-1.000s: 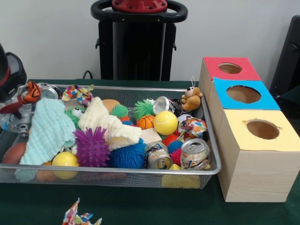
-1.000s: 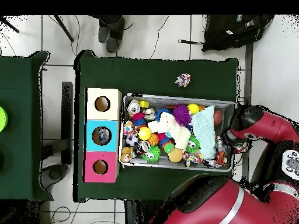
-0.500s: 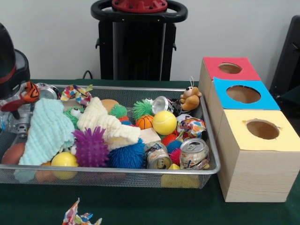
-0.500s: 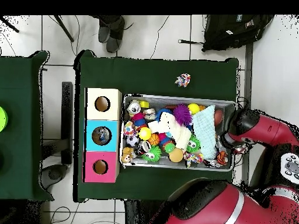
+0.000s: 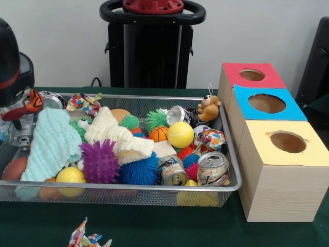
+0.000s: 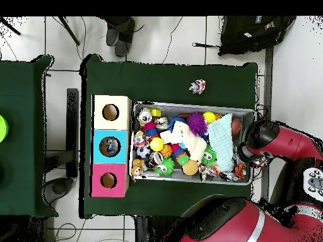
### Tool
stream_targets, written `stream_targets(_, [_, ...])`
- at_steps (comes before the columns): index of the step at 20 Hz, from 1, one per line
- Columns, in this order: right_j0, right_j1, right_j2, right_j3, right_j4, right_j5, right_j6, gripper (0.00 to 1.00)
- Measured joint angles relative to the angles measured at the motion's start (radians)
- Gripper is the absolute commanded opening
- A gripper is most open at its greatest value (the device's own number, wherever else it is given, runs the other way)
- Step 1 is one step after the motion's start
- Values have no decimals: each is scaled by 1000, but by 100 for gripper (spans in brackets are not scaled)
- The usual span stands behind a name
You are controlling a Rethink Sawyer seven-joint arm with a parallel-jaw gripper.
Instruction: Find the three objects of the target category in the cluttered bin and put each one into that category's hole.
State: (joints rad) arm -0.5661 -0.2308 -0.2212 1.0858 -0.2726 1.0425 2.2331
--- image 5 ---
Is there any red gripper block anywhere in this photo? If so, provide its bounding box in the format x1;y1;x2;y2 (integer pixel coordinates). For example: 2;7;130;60
1;104;34;131

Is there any mint green knitted cloth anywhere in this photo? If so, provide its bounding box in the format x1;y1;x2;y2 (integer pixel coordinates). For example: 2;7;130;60
21;107;83;182

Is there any colourful patchwork cloth scrap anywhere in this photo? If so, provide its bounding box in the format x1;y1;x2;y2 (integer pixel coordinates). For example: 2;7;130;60
68;218;113;247

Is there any wooden box with three holes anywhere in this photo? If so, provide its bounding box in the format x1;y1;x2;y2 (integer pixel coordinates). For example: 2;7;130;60
217;62;329;223

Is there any green fuzzy toy with eyes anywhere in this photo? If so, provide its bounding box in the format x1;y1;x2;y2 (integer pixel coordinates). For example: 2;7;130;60
70;116;93;140
145;109;169;132

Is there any yellow tennis ball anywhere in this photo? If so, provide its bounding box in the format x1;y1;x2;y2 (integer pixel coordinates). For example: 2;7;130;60
167;121;195;149

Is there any dark green table cloth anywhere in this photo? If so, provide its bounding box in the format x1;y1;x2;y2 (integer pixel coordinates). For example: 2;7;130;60
0;86;329;247

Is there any small brown football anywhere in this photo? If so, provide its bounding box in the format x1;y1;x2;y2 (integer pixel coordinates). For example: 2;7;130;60
2;156;28;181

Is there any black office chair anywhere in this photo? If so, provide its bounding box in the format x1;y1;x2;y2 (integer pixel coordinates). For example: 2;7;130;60
296;17;329;116

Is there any grey plastic toy robot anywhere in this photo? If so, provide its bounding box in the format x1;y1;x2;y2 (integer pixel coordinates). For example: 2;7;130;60
13;129;35;151

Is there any silver drink can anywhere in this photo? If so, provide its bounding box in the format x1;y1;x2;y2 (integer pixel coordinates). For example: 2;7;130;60
197;152;230;187

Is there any crinkled clear plastic wrapper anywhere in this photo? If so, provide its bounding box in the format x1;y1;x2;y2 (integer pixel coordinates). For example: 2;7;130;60
0;119;16;145

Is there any colourful polka dot cloth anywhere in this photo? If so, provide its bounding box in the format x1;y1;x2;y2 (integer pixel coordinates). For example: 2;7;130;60
66;93;102;116

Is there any plain yellow ball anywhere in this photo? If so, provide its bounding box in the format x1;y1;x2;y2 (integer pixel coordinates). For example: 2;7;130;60
56;166;87;198

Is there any cream knitted cloth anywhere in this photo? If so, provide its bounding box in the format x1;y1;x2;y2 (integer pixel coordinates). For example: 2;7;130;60
84;107;155;166

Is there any small orange basketball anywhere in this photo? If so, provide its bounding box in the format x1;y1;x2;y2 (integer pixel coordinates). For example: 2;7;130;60
149;126;169;143

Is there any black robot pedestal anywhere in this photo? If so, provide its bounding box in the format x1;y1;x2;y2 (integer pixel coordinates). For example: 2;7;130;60
100;0;206;89

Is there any purple spiky ball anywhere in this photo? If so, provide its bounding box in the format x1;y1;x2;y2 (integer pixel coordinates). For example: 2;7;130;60
79;139;120;184

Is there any clear mesh bin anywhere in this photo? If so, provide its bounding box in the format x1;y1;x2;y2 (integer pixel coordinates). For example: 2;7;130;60
0;93;242;207

